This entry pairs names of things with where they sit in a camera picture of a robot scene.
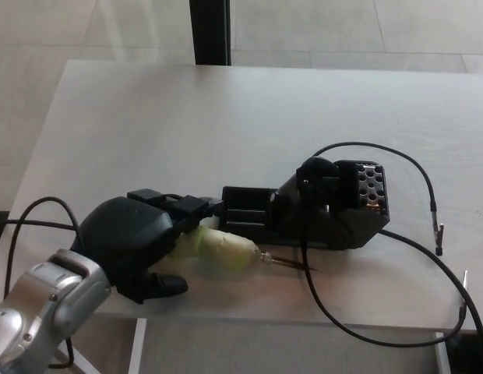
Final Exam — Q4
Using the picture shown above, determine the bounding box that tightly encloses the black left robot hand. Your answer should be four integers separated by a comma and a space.
72, 188, 224, 305

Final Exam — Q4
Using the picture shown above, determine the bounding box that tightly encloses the tape-wrapped soldering iron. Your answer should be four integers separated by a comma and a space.
167, 216, 319, 281

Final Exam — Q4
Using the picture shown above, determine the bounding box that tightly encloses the black soldering iron base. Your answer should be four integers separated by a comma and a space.
220, 157, 391, 251

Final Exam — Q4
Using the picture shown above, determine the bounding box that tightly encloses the white vertical table leg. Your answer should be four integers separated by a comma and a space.
128, 318, 148, 374
434, 331, 451, 374

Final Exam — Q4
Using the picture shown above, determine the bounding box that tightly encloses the white slanted table leg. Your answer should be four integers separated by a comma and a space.
56, 339, 95, 374

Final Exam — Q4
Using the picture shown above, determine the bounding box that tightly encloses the black vertical pillar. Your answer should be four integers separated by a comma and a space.
189, 0, 233, 66

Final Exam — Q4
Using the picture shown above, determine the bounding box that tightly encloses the large black object under table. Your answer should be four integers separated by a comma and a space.
446, 331, 483, 374

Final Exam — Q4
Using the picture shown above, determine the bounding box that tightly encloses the black robot wrist cable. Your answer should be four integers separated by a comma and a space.
2, 196, 85, 297

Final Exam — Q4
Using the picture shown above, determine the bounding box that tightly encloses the thin black cable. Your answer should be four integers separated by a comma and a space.
380, 229, 483, 338

